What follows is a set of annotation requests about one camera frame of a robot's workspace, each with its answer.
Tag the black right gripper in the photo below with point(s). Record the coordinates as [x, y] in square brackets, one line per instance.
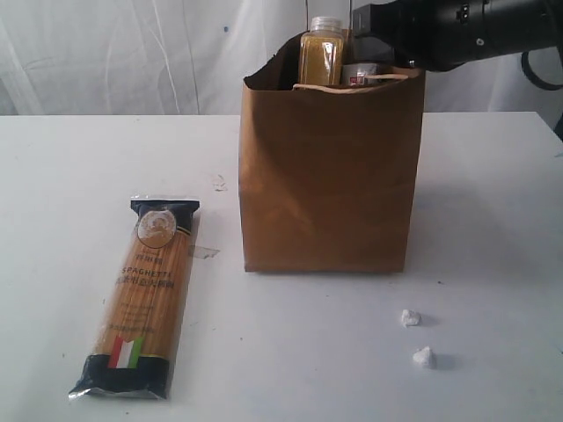
[374, 31]

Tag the small milk carton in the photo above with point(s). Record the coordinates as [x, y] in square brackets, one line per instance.
[361, 73]

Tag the yellow grain bottle white cap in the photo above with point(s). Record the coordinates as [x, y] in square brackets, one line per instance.
[322, 52]

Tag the spaghetti packet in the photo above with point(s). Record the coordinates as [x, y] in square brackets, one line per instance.
[135, 350]

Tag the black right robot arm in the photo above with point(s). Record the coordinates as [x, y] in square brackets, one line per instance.
[442, 35]

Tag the brown paper bag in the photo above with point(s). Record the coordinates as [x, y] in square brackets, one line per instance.
[326, 174]

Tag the clear tape scrap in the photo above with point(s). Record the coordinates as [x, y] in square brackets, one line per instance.
[219, 184]
[200, 252]

